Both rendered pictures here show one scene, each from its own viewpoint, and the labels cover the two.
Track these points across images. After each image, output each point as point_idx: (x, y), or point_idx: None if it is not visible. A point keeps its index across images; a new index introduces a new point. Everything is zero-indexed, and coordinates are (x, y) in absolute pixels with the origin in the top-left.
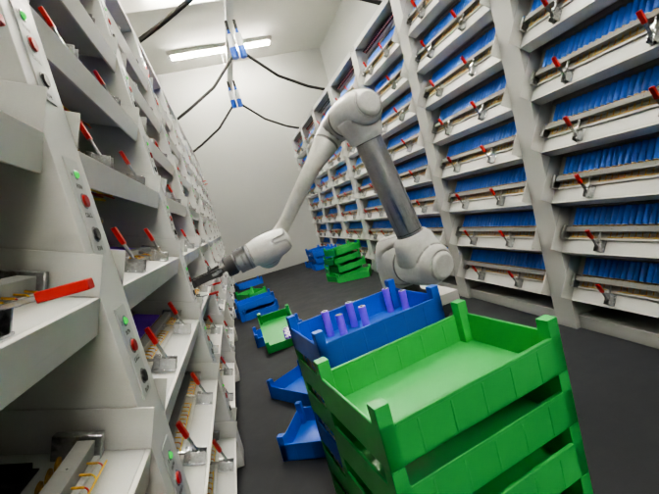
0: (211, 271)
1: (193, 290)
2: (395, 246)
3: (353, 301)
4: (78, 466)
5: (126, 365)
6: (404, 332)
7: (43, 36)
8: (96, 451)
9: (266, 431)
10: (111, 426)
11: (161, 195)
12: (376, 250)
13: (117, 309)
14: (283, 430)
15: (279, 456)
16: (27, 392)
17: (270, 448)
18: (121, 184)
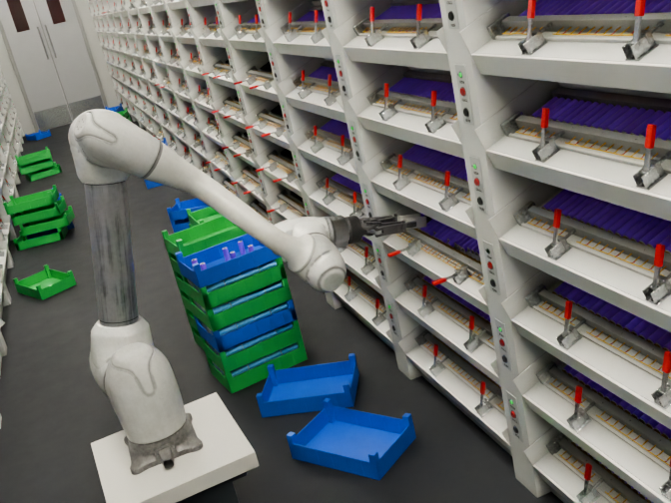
0: (366, 219)
1: (368, 213)
2: (147, 322)
3: (246, 455)
4: None
5: (295, 166)
6: (209, 260)
7: (279, 48)
8: None
9: (394, 395)
10: None
11: (347, 115)
12: (164, 356)
13: (293, 151)
14: (372, 397)
15: (364, 376)
16: None
17: (379, 381)
18: (307, 106)
